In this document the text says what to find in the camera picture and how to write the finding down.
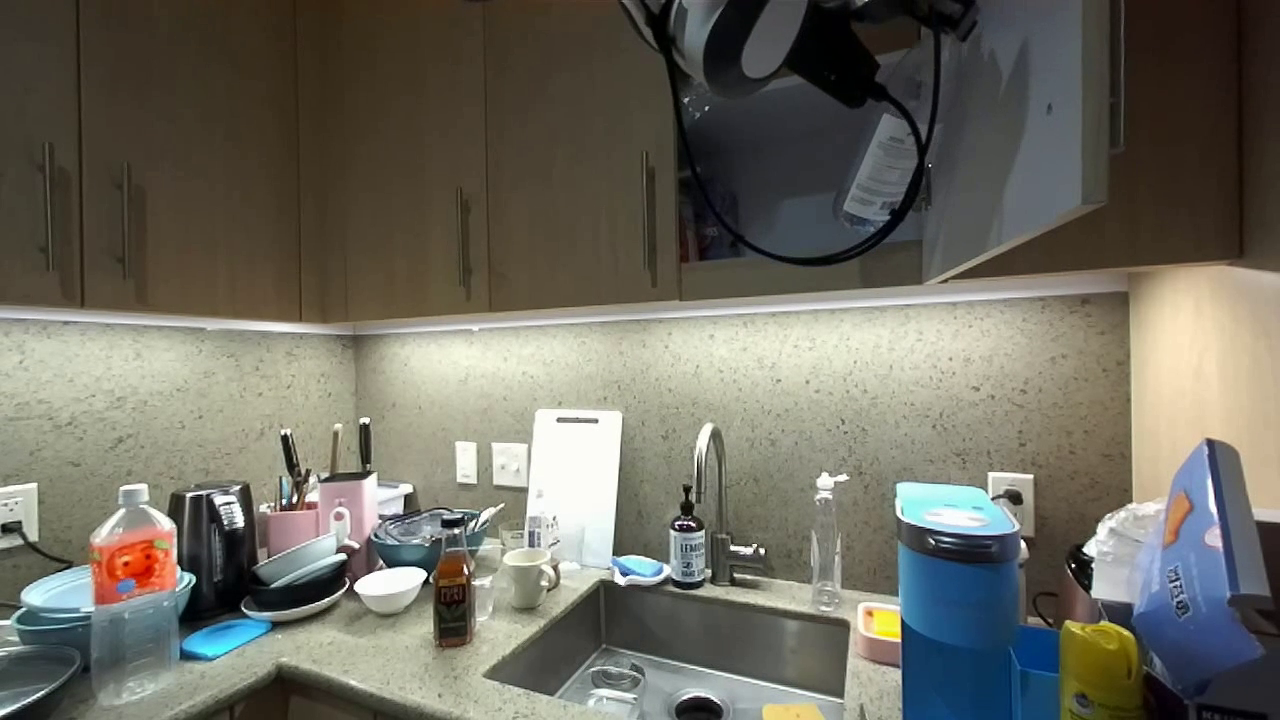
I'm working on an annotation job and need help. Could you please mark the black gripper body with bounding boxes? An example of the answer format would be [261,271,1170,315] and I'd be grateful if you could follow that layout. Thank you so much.
[795,0,895,112]

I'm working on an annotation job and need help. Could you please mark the white open cabinet door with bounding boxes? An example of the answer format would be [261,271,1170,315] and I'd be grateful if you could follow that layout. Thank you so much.
[916,0,1111,290]

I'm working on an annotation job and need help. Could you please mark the under-cabinet light strip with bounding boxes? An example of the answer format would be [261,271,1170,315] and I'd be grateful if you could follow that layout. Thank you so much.
[0,271,1136,342]

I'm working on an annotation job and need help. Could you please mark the brown wooden cabinet door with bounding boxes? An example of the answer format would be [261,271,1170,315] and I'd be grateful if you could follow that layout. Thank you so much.
[484,0,681,312]
[75,0,303,325]
[296,0,491,325]
[0,0,83,312]

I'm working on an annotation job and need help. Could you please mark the brown wooden cabinet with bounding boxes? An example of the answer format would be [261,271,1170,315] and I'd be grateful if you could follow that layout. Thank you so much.
[957,0,1252,286]

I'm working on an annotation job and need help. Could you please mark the clear spray bottle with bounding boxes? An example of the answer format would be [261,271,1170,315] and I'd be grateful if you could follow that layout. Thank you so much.
[809,467,852,616]

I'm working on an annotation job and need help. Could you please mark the dark soap pump bottle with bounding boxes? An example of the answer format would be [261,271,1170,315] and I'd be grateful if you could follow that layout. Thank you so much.
[662,482,711,593]

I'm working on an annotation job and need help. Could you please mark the small clear bottle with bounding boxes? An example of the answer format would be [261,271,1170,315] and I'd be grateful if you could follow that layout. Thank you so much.
[521,514,563,559]

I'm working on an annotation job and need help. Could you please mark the brown bottle black cap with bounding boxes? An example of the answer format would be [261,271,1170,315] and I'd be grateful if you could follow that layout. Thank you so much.
[433,517,480,654]

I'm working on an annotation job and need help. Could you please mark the yellow plastic bottle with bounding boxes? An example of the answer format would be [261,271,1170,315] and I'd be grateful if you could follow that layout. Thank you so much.
[1057,616,1146,720]

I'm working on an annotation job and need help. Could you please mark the dark packaged items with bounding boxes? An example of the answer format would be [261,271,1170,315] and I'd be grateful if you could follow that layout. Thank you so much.
[676,165,744,265]

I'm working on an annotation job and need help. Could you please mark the white plastic cutting board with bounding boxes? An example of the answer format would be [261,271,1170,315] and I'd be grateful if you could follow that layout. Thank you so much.
[524,405,626,575]

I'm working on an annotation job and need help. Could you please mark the blue sponge holder dish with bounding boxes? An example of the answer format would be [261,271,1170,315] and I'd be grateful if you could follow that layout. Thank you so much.
[608,553,676,593]

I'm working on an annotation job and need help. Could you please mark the white plastic bag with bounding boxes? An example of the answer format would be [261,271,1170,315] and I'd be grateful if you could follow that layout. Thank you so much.
[1080,496,1175,621]

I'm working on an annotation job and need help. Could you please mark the blue coffee maker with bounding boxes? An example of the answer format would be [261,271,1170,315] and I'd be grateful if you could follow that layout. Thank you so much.
[890,482,1062,720]

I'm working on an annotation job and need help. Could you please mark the pink dish yellow sponge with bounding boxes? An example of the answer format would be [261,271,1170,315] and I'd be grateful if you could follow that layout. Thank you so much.
[854,599,908,668]

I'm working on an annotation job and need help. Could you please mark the stainless steel sink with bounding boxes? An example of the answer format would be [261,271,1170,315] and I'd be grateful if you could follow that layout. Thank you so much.
[484,575,854,720]

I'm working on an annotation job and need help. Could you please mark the white mug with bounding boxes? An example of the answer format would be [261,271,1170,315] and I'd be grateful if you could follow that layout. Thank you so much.
[496,544,563,616]

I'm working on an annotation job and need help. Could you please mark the blue cardboard box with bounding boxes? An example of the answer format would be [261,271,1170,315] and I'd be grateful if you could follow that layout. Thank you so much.
[1130,437,1275,695]

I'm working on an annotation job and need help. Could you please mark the large blue mixing bowl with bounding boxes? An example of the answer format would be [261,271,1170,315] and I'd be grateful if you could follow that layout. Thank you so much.
[367,514,491,575]

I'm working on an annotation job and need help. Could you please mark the clear drinking glass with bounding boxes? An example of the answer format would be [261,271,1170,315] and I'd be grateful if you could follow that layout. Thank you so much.
[574,658,651,720]

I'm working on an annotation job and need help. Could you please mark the pink knife block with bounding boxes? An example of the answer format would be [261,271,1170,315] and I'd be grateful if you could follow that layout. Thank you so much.
[316,474,383,553]

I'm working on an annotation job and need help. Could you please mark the white ceramic bowl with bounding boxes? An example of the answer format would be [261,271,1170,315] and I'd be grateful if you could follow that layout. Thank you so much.
[352,566,433,621]

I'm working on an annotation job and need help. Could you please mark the pink utensil cup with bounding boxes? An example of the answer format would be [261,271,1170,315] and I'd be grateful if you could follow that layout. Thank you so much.
[257,499,322,559]

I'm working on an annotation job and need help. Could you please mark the dark bowls stack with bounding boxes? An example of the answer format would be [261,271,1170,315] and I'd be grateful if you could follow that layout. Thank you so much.
[248,535,352,616]

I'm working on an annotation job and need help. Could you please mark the white dinner plate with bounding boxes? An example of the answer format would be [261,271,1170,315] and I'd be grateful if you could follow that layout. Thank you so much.
[236,585,355,630]

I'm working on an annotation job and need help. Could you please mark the black electric kettle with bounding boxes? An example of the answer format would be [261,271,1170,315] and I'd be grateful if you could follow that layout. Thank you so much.
[168,482,261,623]

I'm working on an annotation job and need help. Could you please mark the orange label plastic jug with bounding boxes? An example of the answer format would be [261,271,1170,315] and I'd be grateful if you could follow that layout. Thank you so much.
[86,482,179,611]

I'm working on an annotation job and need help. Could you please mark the large clear plastic tub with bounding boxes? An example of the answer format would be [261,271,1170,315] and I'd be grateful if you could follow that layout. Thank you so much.
[83,571,198,714]

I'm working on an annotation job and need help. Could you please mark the light blue plates stack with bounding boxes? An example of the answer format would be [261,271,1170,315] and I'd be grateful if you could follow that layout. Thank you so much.
[13,566,99,658]

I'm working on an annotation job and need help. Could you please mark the gray round plate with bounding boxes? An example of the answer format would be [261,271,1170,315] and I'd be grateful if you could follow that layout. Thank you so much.
[0,645,86,720]

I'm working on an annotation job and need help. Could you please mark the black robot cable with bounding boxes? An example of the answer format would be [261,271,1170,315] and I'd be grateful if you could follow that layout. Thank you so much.
[651,0,949,271]

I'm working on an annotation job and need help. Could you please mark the white light switch plate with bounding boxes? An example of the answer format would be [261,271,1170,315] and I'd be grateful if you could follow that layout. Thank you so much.
[486,441,530,493]

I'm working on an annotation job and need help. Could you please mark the black power cord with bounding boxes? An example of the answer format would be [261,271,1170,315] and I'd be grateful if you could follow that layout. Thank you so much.
[0,517,86,571]

